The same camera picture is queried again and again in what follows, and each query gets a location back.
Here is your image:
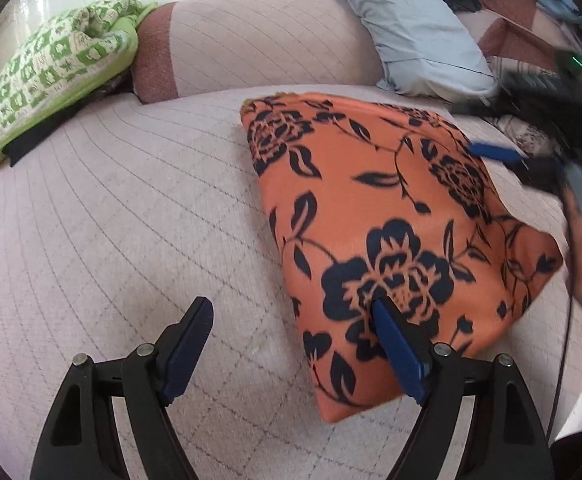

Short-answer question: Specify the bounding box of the striped floral cushion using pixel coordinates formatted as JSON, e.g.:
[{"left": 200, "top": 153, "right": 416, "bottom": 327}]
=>
[{"left": 486, "top": 55, "right": 566, "bottom": 161}]

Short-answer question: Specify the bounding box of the green white patterned blanket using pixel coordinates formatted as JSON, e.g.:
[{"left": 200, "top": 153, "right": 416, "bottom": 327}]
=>
[{"left": 0, "top": 0, "right": 158, "bottom": 179}]

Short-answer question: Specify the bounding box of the grey-blue pillow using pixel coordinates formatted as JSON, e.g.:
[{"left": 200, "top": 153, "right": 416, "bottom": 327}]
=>
[{"left": 311, "top": 0, "right": 499, "bottom": 101}]

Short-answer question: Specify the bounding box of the orange floral pillow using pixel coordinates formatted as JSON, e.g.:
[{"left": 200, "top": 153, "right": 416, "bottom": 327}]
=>
[{"left": 240, "top": 92, "right": 564, "bottom": 423}]

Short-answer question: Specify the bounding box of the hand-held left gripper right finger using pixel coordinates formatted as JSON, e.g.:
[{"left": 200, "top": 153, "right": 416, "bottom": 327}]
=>
[{"left": 371, "top": 297, "right": 556, "bottom": 480}]

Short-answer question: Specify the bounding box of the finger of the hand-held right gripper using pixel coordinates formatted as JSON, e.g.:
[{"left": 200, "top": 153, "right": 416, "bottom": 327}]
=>
[
  {"left": 450, "top": 87, "right": 514, "bottom": 118},
  {"left": 468, "top": 141, "right": 566, "bottom": 196}
]

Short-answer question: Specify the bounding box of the black cable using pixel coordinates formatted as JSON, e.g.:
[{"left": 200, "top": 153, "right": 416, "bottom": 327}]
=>
[{"left": 545, "top": 180, "right": 578, "bottom": 443}]

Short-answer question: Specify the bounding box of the pink quilted mattress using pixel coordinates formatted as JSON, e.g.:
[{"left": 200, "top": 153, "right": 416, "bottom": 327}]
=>
[{"left": 0, "top": 82, "right": 582, "bottom": 480}]

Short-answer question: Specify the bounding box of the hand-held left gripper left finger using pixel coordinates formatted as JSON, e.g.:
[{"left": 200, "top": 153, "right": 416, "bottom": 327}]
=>
[{"left": 30, "top": 296, "right": 214, "bottom": 480}]

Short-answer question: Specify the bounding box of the pink bolster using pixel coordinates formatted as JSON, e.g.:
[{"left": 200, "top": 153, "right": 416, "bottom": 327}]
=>
[{"left": 132, "top": 0, "right": 382, "bottom": 106}]

